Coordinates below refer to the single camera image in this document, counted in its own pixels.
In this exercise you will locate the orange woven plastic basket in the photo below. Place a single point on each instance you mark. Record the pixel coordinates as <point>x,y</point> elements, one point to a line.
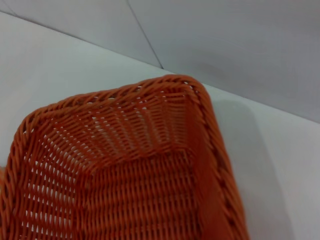
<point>140,190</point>

